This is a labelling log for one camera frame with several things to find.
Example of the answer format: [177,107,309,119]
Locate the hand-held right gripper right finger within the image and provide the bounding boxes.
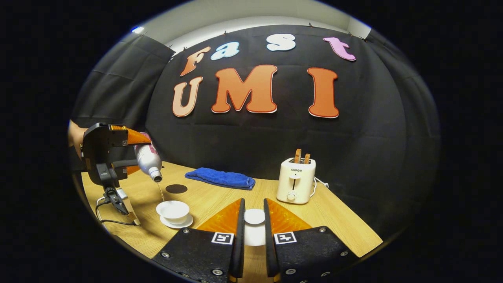
[263,198,359,283]

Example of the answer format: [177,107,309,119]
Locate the blue towel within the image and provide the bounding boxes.
[185,167,256,191]

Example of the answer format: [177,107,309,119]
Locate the black backdrop cloth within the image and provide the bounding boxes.
[145,25,397,236]

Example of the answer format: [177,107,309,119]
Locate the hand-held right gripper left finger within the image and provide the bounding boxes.
[151,198,246,283]

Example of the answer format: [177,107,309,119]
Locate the plain black side cloth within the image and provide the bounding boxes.
[363,28,441,224]
[71,33,175,130]

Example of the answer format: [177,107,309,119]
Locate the white saucer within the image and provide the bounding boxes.
[160,213,194,229]

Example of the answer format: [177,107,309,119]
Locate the white teacup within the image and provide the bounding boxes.
[156,200,190,225]

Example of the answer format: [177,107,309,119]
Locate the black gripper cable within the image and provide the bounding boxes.
[95,197,138,226]

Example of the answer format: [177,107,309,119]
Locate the white toaster cable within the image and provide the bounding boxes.
[312,177,330,198]

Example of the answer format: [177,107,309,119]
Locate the cream white toaster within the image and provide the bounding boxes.
[276,157,316,204]

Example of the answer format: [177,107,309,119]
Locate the silver water bottle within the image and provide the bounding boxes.
[134,132,163,182]

